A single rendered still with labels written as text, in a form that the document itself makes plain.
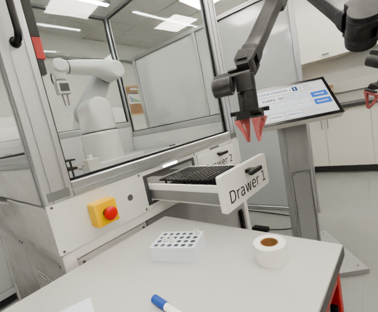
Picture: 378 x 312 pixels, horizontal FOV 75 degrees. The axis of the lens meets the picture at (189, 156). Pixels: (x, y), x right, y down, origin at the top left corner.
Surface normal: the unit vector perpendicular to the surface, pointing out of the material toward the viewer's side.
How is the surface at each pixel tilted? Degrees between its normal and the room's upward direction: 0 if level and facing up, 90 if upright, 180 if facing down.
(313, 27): 90
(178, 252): 90
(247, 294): 0
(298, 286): 0
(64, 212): 90
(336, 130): 90
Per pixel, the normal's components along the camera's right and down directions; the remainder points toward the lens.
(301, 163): -0.04, 0.15
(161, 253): -0.33, 0.20
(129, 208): 0.74, -0.05
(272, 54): -0.59, 0.23
